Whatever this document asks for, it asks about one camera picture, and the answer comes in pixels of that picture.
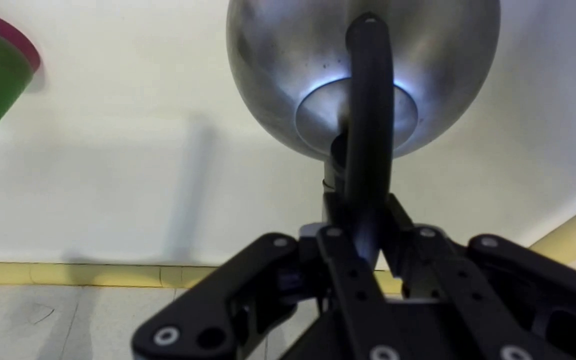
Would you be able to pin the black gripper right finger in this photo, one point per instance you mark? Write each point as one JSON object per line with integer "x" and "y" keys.
{"x": 501, "y": 300}

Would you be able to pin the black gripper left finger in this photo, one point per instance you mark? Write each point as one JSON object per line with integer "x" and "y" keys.
{"x": 249, "y": 293}

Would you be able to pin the stainless steel kettle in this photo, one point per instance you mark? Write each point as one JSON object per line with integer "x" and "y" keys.
{"x": 281, "y": 66}

